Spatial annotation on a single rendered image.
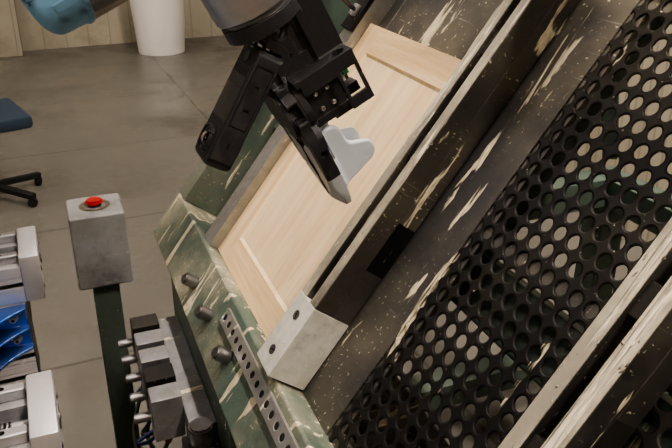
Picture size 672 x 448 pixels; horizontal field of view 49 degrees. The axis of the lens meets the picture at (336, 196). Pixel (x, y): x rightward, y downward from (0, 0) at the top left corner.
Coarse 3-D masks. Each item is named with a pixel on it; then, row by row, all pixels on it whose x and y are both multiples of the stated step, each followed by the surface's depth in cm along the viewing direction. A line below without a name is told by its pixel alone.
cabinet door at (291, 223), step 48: (384, 48) 139; (432, 48) 127; (384, 96) 132; (432, 96) 120; (384, 144) 125; (288, 192) 143; (240, 240) 148; (288, 240) 134; (240, 288) 139; (288, 288) 127
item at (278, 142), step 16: (384, 0) 148; (368, 16) 148; (384, 16) 149; (352, 32) 148; (352, 48) 149; (272, 144) 153; (288, 144) 152; (256, 160) 155; (272, 160) 152; (256, 176) 152; (240, 192) 154; (224, 208) 156; (240, 208) 153; (224, 224) 153; (208, 240) 155
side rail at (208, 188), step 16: (336, 0) 169; (352, 0) 171; (336, 16) 171; (256, 128) 174; (272, 128) 175; (256, 144) 175; (240, 160) 175; (192, 176) 176; (208, 176) 174; (224, 176) 175; (240, 176) 177; (192, 192) 174; (208, 192) 175; (224, 192) 177; (208, 208) 177
